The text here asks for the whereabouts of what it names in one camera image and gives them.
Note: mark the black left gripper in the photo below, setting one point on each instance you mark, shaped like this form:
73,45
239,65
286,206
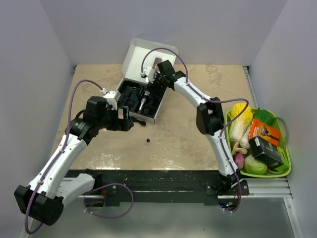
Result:
120,124

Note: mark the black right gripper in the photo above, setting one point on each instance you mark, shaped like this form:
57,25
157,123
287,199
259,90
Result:
157,76

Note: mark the white clipper kit box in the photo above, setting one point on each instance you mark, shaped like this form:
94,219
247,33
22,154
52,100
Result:
143,54

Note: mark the black silver hair clipper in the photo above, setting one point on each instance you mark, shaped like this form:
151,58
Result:
143,101

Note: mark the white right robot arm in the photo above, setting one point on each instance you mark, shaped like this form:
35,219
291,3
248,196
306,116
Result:
209,119

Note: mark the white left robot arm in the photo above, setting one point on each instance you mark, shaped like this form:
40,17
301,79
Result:
44,199

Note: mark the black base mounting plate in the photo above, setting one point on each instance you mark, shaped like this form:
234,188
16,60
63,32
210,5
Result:
176,186

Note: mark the yellow napa cabbage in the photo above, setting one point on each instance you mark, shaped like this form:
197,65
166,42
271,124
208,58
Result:
239,126

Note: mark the white garlic bulb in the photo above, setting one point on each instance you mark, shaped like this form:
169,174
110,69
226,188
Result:
244,142

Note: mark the orange razor package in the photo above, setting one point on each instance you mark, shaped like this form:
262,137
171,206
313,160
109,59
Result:
264,131

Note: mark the purple onion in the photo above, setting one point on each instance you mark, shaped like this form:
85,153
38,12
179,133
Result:
239,160

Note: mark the green plastic basket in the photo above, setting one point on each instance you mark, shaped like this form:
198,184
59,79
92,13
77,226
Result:
268,118

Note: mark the black product box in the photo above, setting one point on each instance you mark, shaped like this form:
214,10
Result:
266,152

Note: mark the green round cabbage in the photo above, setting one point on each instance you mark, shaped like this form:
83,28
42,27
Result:
254,166

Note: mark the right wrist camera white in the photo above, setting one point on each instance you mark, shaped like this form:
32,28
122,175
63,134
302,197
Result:
148,74

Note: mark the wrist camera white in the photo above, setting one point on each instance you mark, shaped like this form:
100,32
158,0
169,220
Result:
112,97
148,74

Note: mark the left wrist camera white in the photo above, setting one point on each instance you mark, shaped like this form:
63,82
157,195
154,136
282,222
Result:
112,97

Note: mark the aluminium frame rail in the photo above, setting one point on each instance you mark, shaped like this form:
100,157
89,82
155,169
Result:
268,188

